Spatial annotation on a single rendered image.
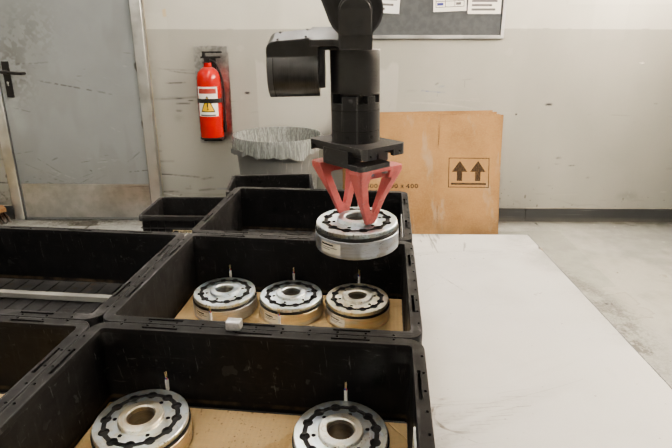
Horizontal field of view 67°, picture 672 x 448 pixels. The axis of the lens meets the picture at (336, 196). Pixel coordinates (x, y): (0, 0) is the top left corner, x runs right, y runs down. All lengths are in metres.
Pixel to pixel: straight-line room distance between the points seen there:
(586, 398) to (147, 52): 3.29
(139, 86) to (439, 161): 2.06
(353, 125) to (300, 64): 0.09
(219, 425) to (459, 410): 0.40
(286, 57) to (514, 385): 0.67
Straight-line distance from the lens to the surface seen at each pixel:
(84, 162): 4.00
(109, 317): 0.71
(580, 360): 1.07
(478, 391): 0.94
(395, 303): 0.89
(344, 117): 0.58
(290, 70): 0.57
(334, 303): 0.82
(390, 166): 0.59
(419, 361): 0.58
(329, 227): 0.62
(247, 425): 0.66
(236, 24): 3.56
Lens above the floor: 1.26
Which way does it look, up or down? 17 degrees down
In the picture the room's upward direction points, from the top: straight up
